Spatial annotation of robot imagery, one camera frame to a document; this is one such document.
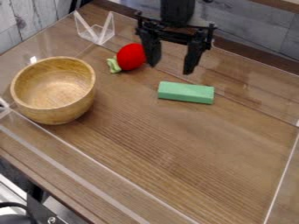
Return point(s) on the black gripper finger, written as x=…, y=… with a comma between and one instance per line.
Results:
x=193, y=56
x=153, y=47

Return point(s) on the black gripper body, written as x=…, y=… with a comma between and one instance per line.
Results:
x=173, y=24

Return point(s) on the red plush strawberry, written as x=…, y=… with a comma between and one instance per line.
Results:
x=129, y=59

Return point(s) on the green rectangular block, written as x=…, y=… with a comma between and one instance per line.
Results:
x=186, y=92

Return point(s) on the wooden bowl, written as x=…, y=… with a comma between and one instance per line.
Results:
x=54, y=90

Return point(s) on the black metal table leg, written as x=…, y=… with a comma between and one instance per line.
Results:
x=42, y=213

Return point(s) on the clear acrylic corner bracket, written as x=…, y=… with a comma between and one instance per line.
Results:
x=95, y=33

